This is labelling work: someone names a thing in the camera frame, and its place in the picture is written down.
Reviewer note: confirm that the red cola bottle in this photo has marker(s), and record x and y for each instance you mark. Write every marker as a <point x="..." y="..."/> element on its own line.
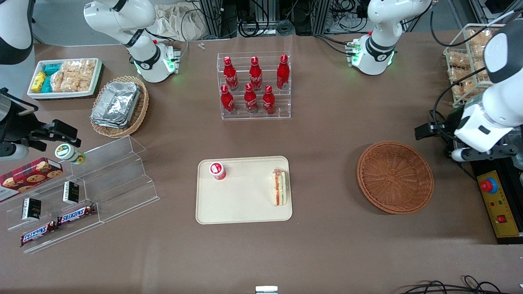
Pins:
<point x="282" y="73"/>
<point x="255" y="75"/>
<point x="268" y="102"/>
<point x="250" y="100"/>
<point x="231" y="75"/>
<point x="227" y="101"/>

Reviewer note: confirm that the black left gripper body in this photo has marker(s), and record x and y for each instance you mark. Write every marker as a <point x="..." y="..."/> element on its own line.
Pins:
<point x="450" y="122"/>

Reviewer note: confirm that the beige plastic tray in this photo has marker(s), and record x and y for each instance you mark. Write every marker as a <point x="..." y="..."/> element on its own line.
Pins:
<point x="245" y="200"/>

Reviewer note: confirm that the black yellow control box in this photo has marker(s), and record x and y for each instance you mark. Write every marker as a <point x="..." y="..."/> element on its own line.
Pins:
<point x="500" y="204"/>

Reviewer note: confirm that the clear acrylic bottle rack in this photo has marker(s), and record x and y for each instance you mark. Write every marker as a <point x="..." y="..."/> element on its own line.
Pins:
<point x="282" y="110"/>

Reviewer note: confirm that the oval light wicker basket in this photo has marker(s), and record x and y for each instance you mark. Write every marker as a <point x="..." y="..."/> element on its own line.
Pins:
<point x="141" y="110"/>

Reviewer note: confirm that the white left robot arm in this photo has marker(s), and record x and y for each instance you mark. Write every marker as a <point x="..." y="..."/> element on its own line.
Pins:
<point x="380" y="24"/>

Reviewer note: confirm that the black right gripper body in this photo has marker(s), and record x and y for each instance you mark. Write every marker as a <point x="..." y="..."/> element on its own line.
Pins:
<point x="15" y="127"/>

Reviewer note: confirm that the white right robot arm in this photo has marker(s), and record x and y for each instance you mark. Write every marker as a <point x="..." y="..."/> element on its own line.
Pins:
<point x="122" y="16"/>

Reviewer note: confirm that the yellow snack pack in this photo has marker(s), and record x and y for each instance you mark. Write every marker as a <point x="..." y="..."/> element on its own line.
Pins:
<point x="39" y="81"/>

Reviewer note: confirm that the red lid yogurt cup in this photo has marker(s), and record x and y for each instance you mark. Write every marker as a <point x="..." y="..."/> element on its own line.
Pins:
<point x="217" y="170"/>

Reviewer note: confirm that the clear acrylic stepped shelf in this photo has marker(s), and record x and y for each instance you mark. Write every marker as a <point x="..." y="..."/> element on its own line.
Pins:
<point x="122" y="183"/>
<point x="49" y="234"/>

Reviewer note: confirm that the aluminium frame rack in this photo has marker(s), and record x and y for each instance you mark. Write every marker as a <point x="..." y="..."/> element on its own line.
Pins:
<point x="261" y="16"/>

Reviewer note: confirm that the green lid white cup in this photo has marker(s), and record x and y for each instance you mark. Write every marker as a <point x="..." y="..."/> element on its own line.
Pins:
<point x="67" y="153"/>

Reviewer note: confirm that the beige cloth bag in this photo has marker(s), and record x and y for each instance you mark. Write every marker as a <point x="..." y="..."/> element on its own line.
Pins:
<point x="175" y="22"/>

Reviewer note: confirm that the small black chocolate box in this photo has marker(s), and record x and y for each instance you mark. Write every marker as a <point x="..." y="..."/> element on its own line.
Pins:
<point x="31" y="209"/>
<point x="70" y="192"/>

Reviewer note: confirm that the triangle sandwich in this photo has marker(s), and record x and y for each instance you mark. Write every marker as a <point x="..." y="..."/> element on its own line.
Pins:
<point x="280" y="188"/>

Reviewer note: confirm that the round brown wicker basket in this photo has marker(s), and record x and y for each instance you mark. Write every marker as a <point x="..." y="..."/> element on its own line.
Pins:
<point x="394" y="177"/>

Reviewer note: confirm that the red tartan cookie box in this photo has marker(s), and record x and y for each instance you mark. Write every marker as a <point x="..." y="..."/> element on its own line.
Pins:
<point x="28" y="175"/>

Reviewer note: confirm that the red emergency stop button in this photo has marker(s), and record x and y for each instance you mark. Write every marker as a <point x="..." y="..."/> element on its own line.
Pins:
<point x="488" y="185"/>

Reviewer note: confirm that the aluminium foil tray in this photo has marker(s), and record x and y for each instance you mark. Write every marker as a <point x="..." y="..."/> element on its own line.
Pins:
<point x="116" y="102"/>
<point x="107" y="123"/>

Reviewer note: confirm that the snickers chocolate bar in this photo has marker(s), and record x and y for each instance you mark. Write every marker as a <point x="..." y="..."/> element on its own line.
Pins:
<point x="39" y="233"/>
<point x="77" y="214"/>

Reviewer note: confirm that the white flat bracket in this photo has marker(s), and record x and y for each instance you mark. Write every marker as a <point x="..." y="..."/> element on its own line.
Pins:
<point x="266" y="290"/>

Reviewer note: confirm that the teal snack pack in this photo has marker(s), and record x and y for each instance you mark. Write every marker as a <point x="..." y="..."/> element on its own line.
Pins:
<point x="52" y="69"/>
<point x="47" y="85"/>

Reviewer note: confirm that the white rectangular snack tray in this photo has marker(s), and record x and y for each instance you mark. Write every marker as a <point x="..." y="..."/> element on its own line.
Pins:
<point x="33" y="94"/>

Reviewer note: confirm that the clear rice cracker pack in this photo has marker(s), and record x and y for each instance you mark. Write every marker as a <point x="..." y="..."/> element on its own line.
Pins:
<point x="458" y="75"/>
<point x="84" y="82"/>
<point x="70" y="83"/>
<point x="480" y="51"/>
<point x="88" y="67"/>
<point x="458" y="60"/>
<point x="478" y="37"/>
<point x="58" y="82"/>
<point x="466" y="90"/>
<point x="481" y="72"/>
<point x="71" y="66"/>

